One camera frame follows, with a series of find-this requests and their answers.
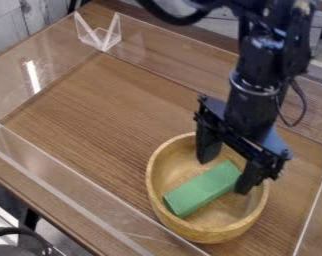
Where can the green rectangular block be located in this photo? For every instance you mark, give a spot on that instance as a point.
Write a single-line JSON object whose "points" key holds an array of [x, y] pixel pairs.
{"points": [[202, 189]]}

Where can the brown wooden bowl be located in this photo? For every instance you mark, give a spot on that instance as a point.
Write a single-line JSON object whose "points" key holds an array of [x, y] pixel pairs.
{"points": [[225, 218]]}

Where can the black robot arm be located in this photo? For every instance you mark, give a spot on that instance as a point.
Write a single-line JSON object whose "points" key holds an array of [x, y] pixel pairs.
{"points": [[274, 56]]}

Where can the black table leg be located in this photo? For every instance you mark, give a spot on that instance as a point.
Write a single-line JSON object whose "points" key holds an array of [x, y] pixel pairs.
{"points": [[31, 219]]}

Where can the clear acrylic tray wall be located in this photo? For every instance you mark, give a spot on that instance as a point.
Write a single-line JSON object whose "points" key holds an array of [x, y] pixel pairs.
{"points": [[102, 221]]}

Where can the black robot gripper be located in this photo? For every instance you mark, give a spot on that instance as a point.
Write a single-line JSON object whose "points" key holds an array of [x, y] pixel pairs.
{"points": [[242, 123]]}

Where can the clear acrylic corner bracket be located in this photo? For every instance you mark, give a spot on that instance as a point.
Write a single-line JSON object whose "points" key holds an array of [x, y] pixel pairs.
{"points": [[99, 38]]}

